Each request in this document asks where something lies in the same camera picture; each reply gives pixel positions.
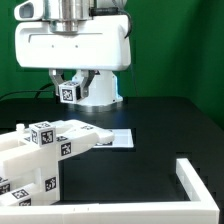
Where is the black cable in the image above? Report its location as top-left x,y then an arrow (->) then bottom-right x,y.
0,83 -> 58,102

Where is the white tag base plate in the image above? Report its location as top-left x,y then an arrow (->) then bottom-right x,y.
95,129 -> 134,149

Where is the white chair seat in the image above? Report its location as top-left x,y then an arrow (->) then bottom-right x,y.
0,150 -> 60,206

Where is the white tagged cube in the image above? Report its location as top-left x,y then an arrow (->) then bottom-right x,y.
59,81 -> 80,104
29,121 -> 56,147

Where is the white chair back frame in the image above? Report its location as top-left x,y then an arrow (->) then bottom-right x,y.
0,119 -> 116,188

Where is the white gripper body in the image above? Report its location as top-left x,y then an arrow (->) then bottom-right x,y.
15,15 -> 131,71

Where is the white U-shaped fence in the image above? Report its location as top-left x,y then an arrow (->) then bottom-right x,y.
0,158 -> 220,224

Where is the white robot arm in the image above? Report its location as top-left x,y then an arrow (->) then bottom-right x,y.
14,0 -> 132,112

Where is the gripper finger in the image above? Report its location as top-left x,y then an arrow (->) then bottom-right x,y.
49,69 -> 64,96
80,70 -> 95,98

